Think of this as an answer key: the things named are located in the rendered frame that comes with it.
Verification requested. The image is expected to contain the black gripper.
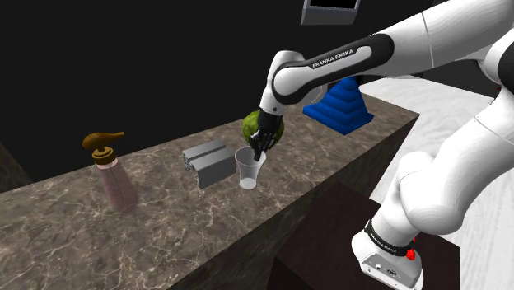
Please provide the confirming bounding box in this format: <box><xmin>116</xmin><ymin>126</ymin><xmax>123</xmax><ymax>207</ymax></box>
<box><xmin>248</xmin><ymin>108</ymin><xmax>284</xmax><ymax>162</ymax></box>

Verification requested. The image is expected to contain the clear plastic cup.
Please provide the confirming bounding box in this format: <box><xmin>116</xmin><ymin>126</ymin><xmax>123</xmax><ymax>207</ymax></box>
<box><xmin>234</xmin><ymin>146</ymin><xmax>268</xmax><ymax>191</ymax></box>

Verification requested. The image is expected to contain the green round fruit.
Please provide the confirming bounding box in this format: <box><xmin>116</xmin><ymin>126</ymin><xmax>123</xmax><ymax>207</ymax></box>
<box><xmin>241</xmin><ymin>110</ymin><xmax>287</xmax><ymax>148</ymax></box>

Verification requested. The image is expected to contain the grey metal profile block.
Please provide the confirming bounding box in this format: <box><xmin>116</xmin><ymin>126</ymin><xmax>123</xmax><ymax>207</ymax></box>
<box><xmin>181</xmin><ymin>138</ymin><xmax>238</xmax><ymax>190</ymax></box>

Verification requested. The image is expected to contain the blue stepped pyramid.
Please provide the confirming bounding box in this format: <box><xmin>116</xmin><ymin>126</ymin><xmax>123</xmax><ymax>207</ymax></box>
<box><xmin>301</xmin><ymin>76</ymin><xmax>375</xmax><ymax>136</ymax></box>

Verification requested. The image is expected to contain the dark robot stand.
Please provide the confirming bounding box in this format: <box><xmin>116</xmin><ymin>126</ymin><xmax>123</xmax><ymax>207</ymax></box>
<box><xmin>266</xmin><ymin>182</ymin><xmax>461</xmax><ymax>290</ymax></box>

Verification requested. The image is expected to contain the grey framed dark panel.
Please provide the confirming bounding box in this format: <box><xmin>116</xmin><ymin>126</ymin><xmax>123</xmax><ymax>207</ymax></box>
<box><xmin>299</xmin><ymin>0</ymin><xmax>362</xmax><ymax>26</ymax></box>

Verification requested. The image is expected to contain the pink soap dispenser bottle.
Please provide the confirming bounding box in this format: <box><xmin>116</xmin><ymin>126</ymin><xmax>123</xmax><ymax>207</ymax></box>
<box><xmin>82</xmin><ymin>131</ymin><xmax>139</xmax><ymax>213</ymax></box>

